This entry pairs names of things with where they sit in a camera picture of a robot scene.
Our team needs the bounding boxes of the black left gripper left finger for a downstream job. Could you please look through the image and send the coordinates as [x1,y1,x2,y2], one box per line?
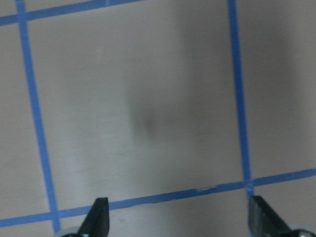
[77,197,110,237]

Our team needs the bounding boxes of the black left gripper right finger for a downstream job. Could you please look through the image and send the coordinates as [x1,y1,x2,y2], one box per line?
[248,196,296,237]

